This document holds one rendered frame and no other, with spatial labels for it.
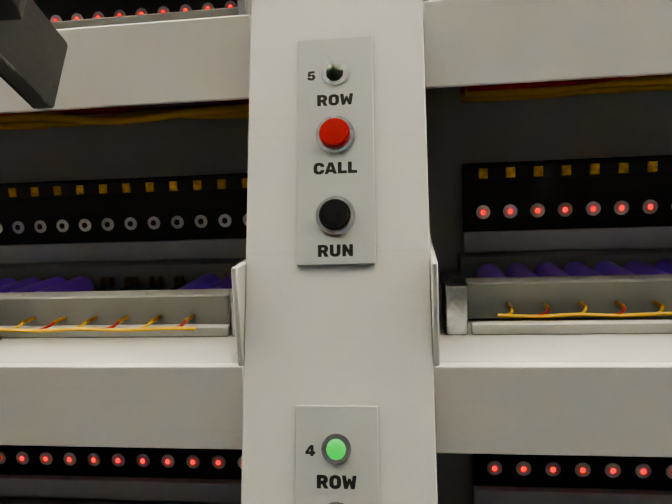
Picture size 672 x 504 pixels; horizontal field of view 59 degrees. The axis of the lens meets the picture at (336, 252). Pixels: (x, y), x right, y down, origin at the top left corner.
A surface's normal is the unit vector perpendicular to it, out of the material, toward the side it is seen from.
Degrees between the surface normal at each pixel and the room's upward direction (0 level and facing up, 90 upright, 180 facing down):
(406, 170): 90
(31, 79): 90
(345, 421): 90
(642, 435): 108
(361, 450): 90
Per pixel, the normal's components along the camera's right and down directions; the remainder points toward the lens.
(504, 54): -0.12, 0.15
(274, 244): -0.13, -0.16
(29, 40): 0.99, -0.03
